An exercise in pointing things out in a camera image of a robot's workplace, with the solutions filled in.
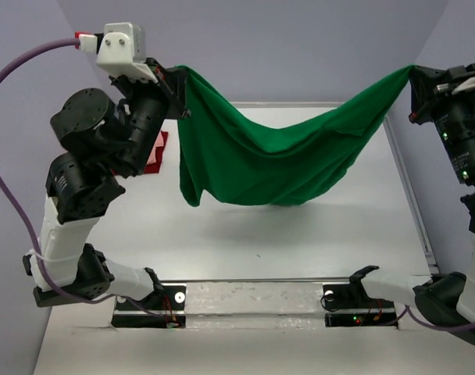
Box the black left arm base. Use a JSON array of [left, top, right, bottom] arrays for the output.
[[111, 283, 187, 329]]

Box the green t shirt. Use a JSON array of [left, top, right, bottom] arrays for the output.
[[177, 66, 413, 207]]

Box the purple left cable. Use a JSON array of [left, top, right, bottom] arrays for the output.
[[0, 38, 184, 327]]

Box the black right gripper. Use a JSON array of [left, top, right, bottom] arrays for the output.
[[409, 59, 475, 181]]

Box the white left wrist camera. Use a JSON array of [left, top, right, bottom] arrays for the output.
[[75, 22, 158, 84]]

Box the pink t shirt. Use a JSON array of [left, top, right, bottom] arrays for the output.
[[146, 131, 165, 166]]

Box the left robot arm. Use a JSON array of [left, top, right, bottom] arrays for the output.
[[23, 59, 190, 309]]

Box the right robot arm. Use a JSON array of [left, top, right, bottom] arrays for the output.
[[347, 63, 475, 347]]

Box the dark red t shirt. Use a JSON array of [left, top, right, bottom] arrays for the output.
[[143, 130, 169, 174]]

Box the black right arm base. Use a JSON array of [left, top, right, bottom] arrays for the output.
[[320, 284, 398, 328]]

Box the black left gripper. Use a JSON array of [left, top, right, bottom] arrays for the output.
[[110, 55, 191, 176]]

